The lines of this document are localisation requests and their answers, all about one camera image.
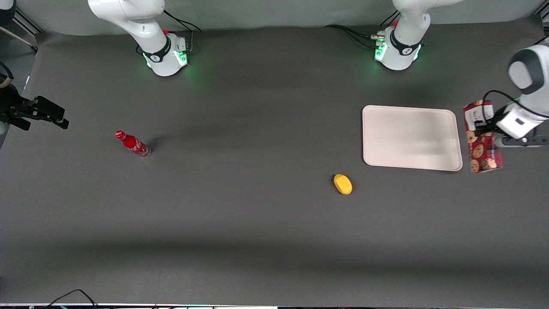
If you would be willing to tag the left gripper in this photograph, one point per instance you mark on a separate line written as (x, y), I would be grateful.
(488, 126)

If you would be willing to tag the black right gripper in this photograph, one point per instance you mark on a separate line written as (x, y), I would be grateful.
(9, 106)

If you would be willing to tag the red cookie box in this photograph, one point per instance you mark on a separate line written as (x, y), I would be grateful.
(482, 150)

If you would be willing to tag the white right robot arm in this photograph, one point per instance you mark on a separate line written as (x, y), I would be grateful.
(141, 21)

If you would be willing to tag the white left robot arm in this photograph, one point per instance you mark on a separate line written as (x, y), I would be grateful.
(401, 51)

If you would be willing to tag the beige plastic tray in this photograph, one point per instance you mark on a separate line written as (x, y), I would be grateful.
(411, 137)

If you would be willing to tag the red cola bottle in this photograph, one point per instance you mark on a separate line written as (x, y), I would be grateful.
(132, 143)

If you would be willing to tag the yellow mango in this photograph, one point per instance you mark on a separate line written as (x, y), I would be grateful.
(343, 184)

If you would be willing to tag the dark grey table cover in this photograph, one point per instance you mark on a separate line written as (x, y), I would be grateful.
(257, 240)

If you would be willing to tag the black metal stand frame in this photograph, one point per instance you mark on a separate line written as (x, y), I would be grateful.
(25, 26)

